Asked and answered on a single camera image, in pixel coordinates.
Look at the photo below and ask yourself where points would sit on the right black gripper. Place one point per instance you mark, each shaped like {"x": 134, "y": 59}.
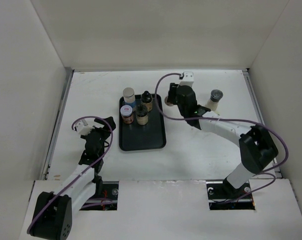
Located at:
{"x": 172, "y": 93}

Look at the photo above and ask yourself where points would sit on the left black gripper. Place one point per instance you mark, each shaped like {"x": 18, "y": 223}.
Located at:
{"x": 106, "y": 132}

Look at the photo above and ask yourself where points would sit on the pink lid spice bottle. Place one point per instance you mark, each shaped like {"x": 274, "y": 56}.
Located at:
{"x": 167, "y": 102}

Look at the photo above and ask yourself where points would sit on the white lid red label jar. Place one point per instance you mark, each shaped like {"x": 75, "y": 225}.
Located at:
{"x": 126, "y": 112}

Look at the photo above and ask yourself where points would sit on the small black cap spice bottle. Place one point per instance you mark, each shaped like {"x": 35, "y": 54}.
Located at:
{"x": 147, "y": 100}

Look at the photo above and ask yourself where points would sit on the black lid grinder bottle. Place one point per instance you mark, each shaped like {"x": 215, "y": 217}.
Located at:
{"x": 142, "y": 114}

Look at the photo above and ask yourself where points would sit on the blue label silver lid jar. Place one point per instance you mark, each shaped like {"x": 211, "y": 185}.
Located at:
{"x": 129, "y": 98}

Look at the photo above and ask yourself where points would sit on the clear lid pepper grinder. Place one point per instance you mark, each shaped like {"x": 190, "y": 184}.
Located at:
{"x": 215, "y": 96}

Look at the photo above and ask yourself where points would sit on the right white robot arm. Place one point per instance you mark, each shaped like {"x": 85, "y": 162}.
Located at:
{"x": 257, "y": 148}

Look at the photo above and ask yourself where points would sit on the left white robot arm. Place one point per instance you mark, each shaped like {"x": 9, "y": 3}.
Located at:
{"x": 54, "y": 211}

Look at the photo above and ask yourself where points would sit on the black plastic tray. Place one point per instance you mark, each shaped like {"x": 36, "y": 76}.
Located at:
{"x": 143, "y": 137}

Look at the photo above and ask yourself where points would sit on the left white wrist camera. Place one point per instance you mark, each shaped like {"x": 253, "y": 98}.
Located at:
{"x": 82, "y": 127}

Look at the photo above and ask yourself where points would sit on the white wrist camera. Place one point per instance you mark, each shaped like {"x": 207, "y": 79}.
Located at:
{"x": 186, "y": 79}
{"x": 82, "y": 127}

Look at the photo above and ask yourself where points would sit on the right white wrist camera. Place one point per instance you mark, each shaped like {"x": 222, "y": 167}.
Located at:
{"x": 186, "y": 79}

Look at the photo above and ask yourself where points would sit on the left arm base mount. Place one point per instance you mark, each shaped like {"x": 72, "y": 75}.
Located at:
{"x": 105, "y": 197}

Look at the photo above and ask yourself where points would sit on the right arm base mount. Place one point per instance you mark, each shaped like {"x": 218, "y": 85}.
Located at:
{"x": 222, "y": 196}

